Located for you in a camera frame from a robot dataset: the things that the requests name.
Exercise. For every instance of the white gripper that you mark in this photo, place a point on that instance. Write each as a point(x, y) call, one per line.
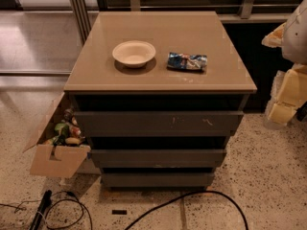
point(296, 35)

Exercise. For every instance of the grey drawer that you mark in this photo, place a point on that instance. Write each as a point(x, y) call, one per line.
point(157, 179)
point(158, 123)
point(158, 158)

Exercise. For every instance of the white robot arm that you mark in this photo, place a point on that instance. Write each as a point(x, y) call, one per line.
point(291, 38)

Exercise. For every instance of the grey top drawer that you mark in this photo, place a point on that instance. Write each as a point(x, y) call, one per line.
point(158, 123)

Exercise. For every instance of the grey drawer cabinet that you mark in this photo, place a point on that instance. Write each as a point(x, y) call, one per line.
point(100, 83)

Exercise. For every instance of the grey bottom drawer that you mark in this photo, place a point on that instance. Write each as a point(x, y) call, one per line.
point(157, 179)

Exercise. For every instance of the blue crumpled snack bag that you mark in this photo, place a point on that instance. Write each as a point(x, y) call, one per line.
point(185, 62)

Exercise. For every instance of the white paper bowl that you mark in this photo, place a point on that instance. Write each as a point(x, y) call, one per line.
point(134, 53)

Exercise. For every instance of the red toy item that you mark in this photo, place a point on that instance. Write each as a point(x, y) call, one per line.
point(74, 131)

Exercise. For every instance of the yellow toy banana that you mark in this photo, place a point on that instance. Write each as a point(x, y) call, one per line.
point(72, 141)

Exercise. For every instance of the green toy item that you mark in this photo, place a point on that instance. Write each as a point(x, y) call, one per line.
point(62, 129)

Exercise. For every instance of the cardboard box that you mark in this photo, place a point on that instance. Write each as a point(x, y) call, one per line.
point(53, 157)

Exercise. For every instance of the black stick tool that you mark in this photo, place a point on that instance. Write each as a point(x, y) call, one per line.
point(43, 205)

